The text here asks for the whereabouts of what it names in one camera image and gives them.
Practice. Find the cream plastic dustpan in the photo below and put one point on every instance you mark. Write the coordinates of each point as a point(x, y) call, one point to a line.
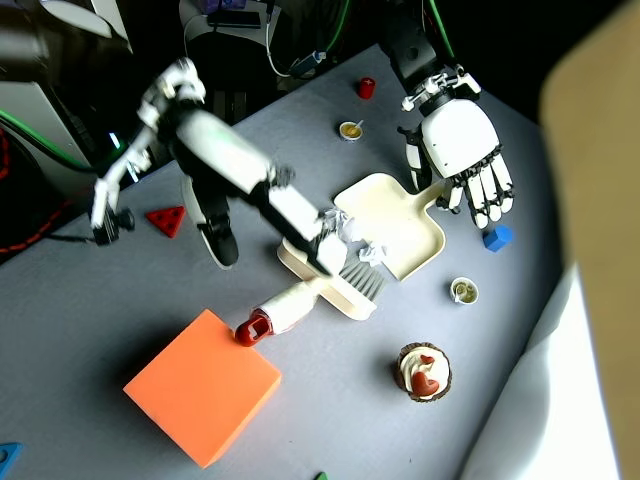
point(395, 215)

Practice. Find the large orange foam block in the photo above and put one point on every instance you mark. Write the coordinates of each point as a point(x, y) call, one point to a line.
point(200, 390)

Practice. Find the toy cupcake with red hearts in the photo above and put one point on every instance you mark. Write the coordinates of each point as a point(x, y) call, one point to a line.
point(424, 372)

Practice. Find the blue toy block with hole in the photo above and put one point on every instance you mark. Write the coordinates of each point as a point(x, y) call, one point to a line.
point(9, 460)

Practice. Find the small green toy piece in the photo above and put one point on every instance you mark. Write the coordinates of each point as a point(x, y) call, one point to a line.
point(321, 476)

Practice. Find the grey tablecloth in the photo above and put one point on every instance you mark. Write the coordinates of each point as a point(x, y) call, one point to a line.
point(325, 400)

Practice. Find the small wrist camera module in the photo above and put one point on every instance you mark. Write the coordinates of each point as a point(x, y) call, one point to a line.
point(116, 227)

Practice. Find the crumpled white paper ball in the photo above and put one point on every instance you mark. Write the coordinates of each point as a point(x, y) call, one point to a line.
point(345, 222)
point(374, 253)

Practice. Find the white cabinet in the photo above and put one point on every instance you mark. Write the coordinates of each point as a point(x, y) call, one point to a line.
point(25, 130)

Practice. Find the small cup with yellow filling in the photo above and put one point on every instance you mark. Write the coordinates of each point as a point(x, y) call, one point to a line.
point(351, 131)

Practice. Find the small cup with green filling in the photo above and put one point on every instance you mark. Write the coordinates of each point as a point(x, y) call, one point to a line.
point(464, 291)

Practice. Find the red cylinder block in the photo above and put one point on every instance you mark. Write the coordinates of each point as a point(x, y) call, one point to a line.
point(366, 88)

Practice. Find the red triangle block with holes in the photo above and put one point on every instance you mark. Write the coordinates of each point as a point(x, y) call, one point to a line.
point(167, 220)

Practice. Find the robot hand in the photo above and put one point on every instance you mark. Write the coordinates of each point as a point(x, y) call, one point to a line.
point(225, 155)
point(457, 140)

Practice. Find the blue cube block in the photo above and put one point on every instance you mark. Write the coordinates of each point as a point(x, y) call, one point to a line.
point(497, 238)

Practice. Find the blurred beige panel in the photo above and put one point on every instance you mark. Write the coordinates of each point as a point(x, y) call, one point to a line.
point(600, 150)

